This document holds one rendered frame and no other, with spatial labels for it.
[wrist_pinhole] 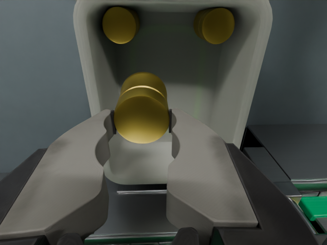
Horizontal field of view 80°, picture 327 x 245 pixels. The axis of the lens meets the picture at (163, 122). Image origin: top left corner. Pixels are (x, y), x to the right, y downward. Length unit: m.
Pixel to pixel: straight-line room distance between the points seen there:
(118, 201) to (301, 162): 0.26
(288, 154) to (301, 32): 0.16
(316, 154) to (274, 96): 0.10
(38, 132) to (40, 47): 0.14
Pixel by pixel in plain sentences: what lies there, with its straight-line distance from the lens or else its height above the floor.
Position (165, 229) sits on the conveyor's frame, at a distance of 0.31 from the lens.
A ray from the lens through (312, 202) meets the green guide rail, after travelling 0.29.
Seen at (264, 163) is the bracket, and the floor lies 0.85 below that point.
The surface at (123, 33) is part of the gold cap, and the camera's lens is 0.22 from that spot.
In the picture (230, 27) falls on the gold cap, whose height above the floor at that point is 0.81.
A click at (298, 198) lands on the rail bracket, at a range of 0.25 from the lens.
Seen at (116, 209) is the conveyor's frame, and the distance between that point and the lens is 0.33.
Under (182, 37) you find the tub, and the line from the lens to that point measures 0.26.
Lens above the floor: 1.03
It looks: 59 degrees down
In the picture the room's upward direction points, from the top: 175 degrees clockwise
